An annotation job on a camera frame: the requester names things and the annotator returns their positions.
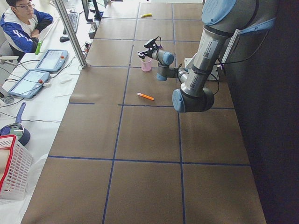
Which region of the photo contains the white plastic basket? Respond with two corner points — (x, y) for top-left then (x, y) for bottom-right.
(0, 135), (33, 201)

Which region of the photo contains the orange highlighter pen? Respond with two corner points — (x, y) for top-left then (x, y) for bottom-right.
(137, 92), (154, 101)

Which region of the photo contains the aluminium frame post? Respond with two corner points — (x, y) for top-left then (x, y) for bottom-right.
(53, 0), (87, 69)

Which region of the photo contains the blue teach pendant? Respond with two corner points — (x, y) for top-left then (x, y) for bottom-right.
(35, 49), (68, 72)
(8, 69), (50, 98)

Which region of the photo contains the black keyboard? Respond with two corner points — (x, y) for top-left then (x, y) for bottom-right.
(68, 12), (80, 33)

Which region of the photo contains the near blue teach pendant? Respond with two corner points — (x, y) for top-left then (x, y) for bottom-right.
(8, 69), (50, 98)

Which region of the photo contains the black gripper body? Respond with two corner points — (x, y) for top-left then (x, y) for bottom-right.
(145, 48), (156, 58)

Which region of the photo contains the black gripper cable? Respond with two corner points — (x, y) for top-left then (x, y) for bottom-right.
(149, 35), (269, 94)

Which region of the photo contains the far blue teach pendant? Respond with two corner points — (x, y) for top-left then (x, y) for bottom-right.
(35, 49), (68, 72)

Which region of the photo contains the seated person blue jacket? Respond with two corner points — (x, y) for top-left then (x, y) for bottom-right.
(0, 0), (53, 61)

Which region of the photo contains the black computer mouse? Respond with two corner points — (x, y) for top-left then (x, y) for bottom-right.
(59, 36), (70, 43)

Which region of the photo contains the blue saucepan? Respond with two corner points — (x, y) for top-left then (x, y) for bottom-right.
(0, 102), (31, 146)

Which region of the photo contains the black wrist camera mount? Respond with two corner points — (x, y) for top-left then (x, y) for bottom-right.
(143, 38), (156, 49)

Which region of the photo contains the pink mesh pen holder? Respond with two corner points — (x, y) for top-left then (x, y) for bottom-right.
(141, 58), (152, 72)

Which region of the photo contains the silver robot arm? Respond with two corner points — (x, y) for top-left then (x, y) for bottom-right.
(138, 0), (278, 112)

